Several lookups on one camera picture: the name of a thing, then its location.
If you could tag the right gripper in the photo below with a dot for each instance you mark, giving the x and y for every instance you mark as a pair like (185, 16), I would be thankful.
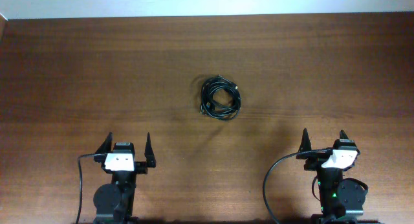
(310, 164)

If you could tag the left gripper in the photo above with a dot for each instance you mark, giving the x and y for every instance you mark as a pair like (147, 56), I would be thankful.
(141, 167)

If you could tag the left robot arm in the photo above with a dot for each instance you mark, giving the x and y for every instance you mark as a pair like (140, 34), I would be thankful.
(114, 201)

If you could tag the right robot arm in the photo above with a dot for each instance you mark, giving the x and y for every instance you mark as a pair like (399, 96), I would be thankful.
(341, 199)

